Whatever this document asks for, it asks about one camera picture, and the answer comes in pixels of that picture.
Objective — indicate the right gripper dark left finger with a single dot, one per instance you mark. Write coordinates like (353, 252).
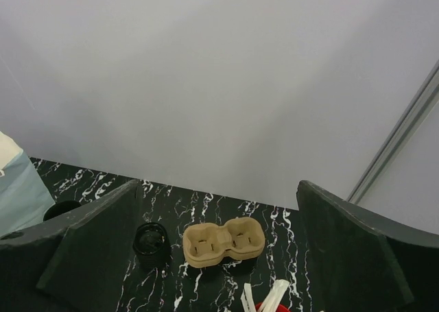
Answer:
(75, 261)

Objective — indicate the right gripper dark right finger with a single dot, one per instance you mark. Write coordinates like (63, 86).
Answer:
(365, 261)

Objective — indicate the light blue paper bag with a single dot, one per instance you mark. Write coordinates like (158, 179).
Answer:
(24, 197)

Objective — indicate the brown cardboard cup carrier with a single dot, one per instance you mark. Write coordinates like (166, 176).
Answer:
(207, 244)

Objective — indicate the black coffee cup with lid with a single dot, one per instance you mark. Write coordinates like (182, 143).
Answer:
(151, 245)

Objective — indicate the white wrapped straw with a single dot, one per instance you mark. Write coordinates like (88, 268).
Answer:
(273, 299)
(247, 299)

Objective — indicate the aluminium frame post right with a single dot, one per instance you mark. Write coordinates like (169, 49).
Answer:
(413, 116)

